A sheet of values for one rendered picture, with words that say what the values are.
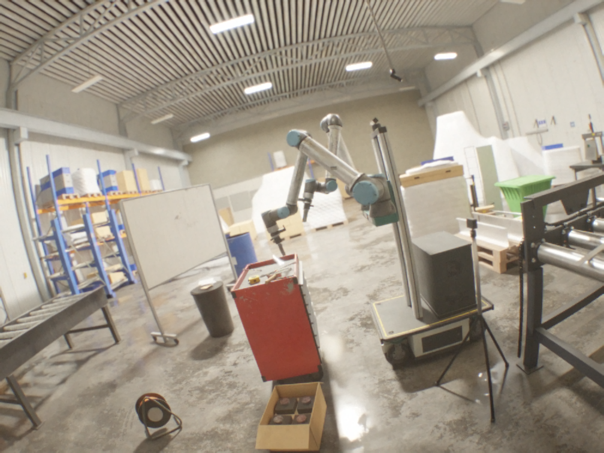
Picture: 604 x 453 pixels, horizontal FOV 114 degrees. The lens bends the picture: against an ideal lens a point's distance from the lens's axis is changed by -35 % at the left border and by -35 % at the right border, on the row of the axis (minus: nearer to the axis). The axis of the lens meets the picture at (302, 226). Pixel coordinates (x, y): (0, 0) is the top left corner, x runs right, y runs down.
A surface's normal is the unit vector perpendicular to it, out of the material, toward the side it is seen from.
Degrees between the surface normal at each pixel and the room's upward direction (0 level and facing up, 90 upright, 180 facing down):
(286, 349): 90
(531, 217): 90
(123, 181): 90
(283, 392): 90
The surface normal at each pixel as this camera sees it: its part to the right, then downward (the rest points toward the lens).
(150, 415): 0.63, -0.06
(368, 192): -0.45, 0.29
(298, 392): -0.17, 0.18
